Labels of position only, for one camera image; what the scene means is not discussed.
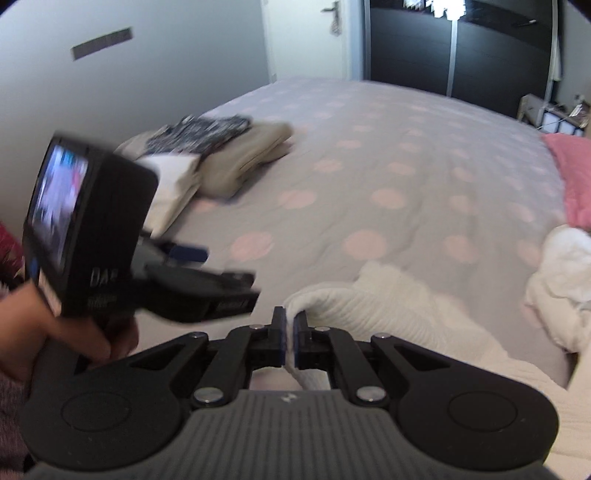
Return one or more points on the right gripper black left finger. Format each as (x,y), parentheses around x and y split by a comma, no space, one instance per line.
(244,350)

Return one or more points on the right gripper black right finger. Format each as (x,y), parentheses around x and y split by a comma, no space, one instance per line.
(337,353)

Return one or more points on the white knitted garment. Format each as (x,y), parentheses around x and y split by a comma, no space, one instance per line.
(385,299)

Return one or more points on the person's left hand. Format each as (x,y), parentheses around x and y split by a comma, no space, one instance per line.
(27,323)

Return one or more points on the white folded cloth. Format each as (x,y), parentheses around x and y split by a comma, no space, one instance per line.
(178,181)

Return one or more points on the beige folded fleece garment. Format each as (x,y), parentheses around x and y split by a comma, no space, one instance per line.
(225,171)

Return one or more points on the dark floral folded garment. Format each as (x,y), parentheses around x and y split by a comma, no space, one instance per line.
(197,135)

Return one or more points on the grey pink-dotted bed cover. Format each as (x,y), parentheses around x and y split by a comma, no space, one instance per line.
(458,196)

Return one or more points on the crumpled white garment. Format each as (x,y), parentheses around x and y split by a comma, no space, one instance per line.
(559,291)

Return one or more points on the white door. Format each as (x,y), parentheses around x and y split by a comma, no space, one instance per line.
(315,39)

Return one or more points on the pink pillow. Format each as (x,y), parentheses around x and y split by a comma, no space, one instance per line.
(572,157)

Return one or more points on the bedside shelf with items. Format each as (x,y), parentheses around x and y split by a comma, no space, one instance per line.
(549,117)

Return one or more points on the black wardrobe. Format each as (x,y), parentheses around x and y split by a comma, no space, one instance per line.
(487,53)

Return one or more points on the grey wall switch panel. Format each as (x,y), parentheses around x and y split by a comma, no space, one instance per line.
(103,42)

